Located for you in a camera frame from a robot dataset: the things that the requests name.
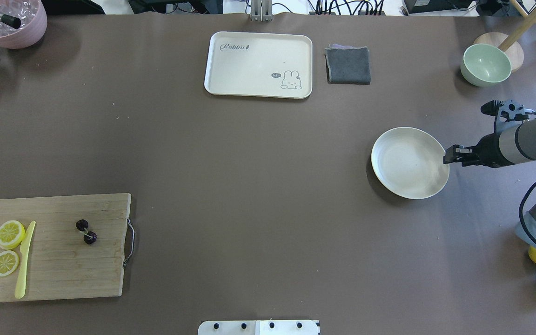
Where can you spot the lemon slice lower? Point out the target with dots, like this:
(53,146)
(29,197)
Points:
(9,261)

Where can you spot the bamboo cutting board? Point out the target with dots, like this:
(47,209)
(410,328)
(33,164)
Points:
(61,265)

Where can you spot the lemon slice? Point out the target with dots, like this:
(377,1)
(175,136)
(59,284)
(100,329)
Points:
(9,261)
(12,233)

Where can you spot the grey folded cloth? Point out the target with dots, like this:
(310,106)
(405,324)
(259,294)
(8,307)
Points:
(348,65)

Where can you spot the lemon slice upper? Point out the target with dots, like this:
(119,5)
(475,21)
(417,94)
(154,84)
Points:
(12,233)

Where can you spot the wooden cup stand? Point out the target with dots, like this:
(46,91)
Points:
(508,44)

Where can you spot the mint green bowl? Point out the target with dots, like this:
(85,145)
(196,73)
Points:
(484,65)

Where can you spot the cream rabbit tray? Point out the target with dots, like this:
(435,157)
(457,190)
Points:
(259,65)

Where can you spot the pink bowl with ice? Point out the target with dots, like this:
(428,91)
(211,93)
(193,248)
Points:
(33,23)

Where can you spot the aluminium frame post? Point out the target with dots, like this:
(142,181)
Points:
(261,10)

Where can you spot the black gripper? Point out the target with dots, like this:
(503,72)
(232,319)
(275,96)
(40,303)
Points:
(487,150)

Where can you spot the cream round plate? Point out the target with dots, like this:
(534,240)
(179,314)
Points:
(409,163)

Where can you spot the yellow plastic knife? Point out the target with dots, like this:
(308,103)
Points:
(20,287)

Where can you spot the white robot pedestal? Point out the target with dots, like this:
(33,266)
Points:
(260,327)

